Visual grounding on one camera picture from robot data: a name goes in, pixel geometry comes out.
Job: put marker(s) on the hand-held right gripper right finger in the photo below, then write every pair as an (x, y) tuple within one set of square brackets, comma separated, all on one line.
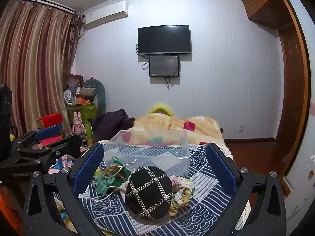
[(222, 169)]

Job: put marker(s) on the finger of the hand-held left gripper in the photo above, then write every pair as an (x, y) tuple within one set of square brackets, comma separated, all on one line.
[(61, 148), (49, 132)]

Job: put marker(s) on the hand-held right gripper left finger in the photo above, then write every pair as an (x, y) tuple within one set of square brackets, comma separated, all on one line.
[(86, 168)]

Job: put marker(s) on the floral fabric scrunchie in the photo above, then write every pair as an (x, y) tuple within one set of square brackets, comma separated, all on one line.
[(182, 189)]

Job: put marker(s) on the clear plastic storage box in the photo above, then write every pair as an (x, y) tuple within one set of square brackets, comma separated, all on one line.
[(147, 152)]

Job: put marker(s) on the black studded pouch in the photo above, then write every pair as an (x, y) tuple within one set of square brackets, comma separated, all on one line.
[(147, 191)]

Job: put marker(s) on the red box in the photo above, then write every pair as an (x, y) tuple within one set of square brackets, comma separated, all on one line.
[(50, 119)]

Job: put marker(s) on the white lace bedspread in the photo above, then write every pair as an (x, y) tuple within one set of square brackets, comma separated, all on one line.
[(227, 151)]

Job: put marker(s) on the pink rabbit toy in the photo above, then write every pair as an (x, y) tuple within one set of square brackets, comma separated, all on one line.
[(78, 125)]

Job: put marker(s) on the green bottle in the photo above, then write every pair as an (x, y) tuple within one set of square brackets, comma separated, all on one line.
[(88, 130)]

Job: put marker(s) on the blue wave-patterned cloth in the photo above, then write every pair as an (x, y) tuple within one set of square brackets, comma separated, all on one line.
[(201, 201)]

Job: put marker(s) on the green storage box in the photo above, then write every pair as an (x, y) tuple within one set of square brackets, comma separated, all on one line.
[(86, 110)]

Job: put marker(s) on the pile of toys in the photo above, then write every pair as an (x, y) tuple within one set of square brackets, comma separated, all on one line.
[(76, 88)]

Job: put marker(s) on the dark clothes pile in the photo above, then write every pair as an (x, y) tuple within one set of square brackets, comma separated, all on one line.
[(110, 123)]

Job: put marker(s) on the striped brown curtain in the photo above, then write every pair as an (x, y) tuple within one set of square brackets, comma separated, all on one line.
[(32, 66)]

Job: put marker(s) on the green plush toy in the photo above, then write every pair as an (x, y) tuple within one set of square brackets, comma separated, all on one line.
[(99, 95)]

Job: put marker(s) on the yellow patterned blanket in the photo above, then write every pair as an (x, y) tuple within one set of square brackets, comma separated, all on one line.
[(160, 123)]

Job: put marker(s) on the yellow fuzzy object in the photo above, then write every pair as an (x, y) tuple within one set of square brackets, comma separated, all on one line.
[(161, 109)]

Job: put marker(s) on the white air conditioner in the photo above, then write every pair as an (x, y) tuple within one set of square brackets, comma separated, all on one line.
[(108, 13)]

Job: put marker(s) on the wooden wardrobe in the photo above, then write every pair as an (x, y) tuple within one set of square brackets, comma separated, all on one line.
[(288, 54)]

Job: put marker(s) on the small black wall monitor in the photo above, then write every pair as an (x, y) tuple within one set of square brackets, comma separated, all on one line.
[(164, 65)]

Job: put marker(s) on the curtain rail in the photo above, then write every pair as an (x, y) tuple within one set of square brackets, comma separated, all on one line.
[(44, 3)]

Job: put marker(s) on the black wall television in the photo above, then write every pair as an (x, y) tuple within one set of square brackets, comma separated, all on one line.
[(164, 39)]

